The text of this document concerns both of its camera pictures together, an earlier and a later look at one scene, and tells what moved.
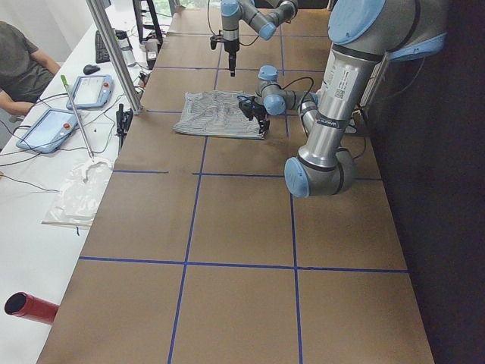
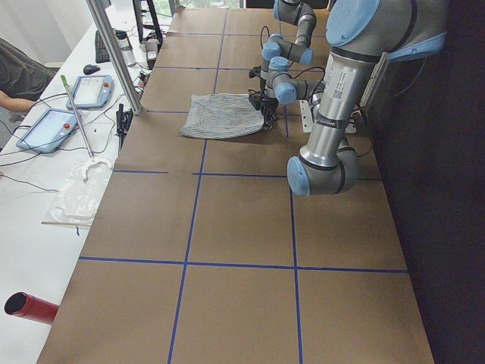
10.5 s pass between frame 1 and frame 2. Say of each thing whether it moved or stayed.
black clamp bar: stayed
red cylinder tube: stayed
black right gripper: moved
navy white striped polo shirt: moved
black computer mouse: stayed
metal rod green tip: stayed
